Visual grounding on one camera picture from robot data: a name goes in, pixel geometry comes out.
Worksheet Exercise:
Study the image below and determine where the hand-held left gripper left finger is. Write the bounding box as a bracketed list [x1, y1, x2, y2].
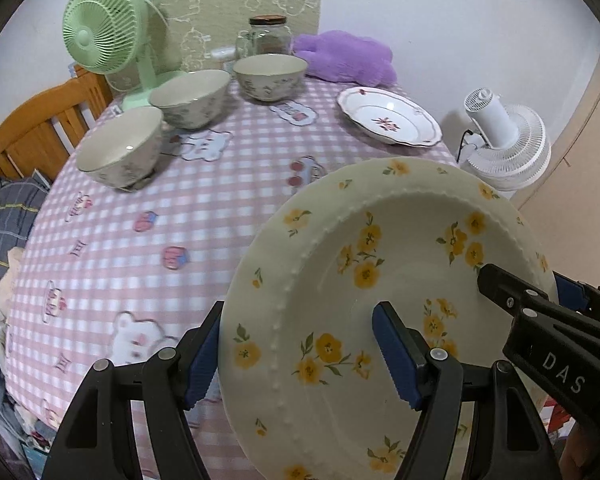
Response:
[40, 300, 226, 480]

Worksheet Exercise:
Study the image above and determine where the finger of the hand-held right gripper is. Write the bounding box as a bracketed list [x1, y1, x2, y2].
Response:
[477, 263, 557, 321]
[552, 270, 600, 332]

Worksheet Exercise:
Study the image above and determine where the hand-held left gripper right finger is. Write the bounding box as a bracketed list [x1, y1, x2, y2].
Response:
[371, 301, 563, 480]

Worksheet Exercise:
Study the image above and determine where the cream yellow-flower plate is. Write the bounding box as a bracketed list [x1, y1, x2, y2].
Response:
[219, 157, 556, 480]

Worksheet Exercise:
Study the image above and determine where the white red-flower scalloped plate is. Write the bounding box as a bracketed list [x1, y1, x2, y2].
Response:
[336, 86, 443, 148]

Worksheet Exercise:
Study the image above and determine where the cream floral bowl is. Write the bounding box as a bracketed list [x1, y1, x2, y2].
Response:
[232, 54, 309, 104]
[149, 69, 231, 130]
[75, 106, 165, 191]

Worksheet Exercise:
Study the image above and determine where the red bag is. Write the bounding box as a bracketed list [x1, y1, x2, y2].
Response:
[540, 395, 581, 441]

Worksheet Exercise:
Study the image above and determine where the white fan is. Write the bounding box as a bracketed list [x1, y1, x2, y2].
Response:
[457, 87, 552, 192]

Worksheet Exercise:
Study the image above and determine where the pink checkered tablecloth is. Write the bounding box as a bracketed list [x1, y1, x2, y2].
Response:
[5, 67, 551, 480]

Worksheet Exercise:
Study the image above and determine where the pile of clothes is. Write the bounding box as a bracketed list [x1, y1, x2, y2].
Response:
[0, 247, 56, 461]

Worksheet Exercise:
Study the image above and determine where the grey plaid blanket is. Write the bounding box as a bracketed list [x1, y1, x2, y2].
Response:
[0, 170, 51, 271]

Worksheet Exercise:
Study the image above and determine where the purple plush toy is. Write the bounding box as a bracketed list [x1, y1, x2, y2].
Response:
[292, 30, 397, 86]

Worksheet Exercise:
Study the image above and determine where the white cotton swab container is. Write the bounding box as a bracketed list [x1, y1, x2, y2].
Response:
[211, 45, 237, 72]

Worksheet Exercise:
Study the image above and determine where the clear glass mug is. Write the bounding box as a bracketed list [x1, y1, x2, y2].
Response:
[236, 30, 259, 61]

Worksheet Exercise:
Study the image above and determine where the glass jar with brown lid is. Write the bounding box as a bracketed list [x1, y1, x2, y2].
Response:
[249, 15, 293, 57]

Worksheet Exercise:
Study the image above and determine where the green table fan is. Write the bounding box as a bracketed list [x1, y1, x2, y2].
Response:
[62, 0, 188, 111]

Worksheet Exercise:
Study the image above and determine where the black fan cable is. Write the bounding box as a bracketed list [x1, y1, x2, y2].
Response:
[455, 129, 482, 162]

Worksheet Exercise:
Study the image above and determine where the green cartoon wall cloth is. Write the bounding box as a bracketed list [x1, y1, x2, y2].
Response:
[140, 0, 327, 76]

